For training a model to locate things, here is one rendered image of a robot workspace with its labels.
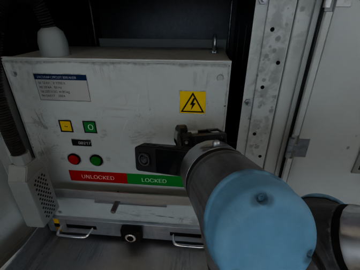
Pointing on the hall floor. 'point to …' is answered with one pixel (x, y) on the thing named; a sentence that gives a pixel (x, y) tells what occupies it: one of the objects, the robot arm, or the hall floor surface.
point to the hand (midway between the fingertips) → (175, 138)
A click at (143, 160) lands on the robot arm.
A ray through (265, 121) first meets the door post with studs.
